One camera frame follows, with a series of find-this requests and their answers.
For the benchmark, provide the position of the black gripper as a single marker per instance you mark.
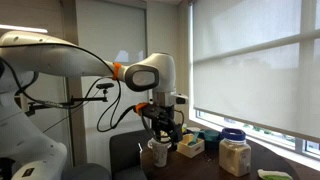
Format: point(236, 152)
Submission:
point(156, 113)

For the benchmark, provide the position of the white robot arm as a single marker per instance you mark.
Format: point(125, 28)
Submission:
point(50, 56)

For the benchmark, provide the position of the blue ladle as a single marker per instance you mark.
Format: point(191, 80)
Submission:
point(193, 138)

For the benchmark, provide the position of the blue bowl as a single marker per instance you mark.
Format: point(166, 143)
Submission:
point(213, 144)

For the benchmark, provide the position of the white paper cup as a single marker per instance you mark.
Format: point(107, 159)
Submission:
point(160, 153)

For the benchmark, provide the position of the cream open box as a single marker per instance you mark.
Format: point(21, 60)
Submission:
point(190, 149)

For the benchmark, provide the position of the dark gray chair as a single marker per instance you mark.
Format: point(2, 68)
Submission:
point(125, 150)

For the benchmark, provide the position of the plastic jar with blue lid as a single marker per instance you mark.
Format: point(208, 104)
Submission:
point(235, 156)

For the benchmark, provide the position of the gray padded stool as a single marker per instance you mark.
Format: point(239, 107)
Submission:
point(86, 171)

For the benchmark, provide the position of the white roller blind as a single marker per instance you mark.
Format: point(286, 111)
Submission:
point(253, 66)
point(111, 30)

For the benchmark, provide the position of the green and white cloth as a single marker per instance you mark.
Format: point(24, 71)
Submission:
point(273, 174)

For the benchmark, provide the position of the ceiling light strip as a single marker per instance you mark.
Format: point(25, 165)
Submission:
point(23, 28)

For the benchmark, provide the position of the black camera on stand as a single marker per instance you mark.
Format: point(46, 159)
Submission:
point(104, 86)

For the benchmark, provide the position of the white window frame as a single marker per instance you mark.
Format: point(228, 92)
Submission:
point(293, 144)

